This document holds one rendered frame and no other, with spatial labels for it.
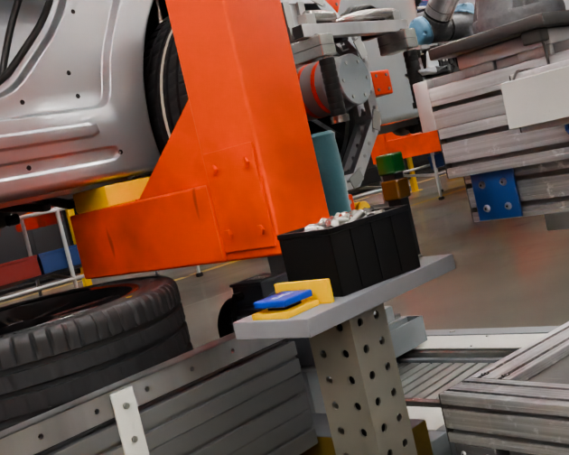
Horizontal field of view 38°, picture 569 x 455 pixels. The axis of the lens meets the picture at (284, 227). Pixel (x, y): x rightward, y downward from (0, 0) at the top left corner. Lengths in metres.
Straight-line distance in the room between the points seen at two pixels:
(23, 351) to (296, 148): 0.63
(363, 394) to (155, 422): 0.35
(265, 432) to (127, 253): 0.55
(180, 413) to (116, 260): 0.56
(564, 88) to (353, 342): 0.53
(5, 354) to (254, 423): 0.47
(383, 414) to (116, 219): 0.80
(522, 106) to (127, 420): 0.79
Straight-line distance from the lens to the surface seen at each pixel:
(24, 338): 1.47
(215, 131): 1.60
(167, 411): 1.45
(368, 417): 1.43
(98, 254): 1.99
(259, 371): 1.59
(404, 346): 2.36
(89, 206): 1.99
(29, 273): 5.68
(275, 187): 1.54
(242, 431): 1.57
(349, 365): 1.41
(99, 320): 1.50
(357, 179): 2.22
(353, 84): 2.04
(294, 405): 1.66
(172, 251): 1.77
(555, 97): 1.22
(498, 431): 1.45
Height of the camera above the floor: 0.69
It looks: 4 degrees down
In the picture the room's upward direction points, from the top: 13 degrees counter-clockwise
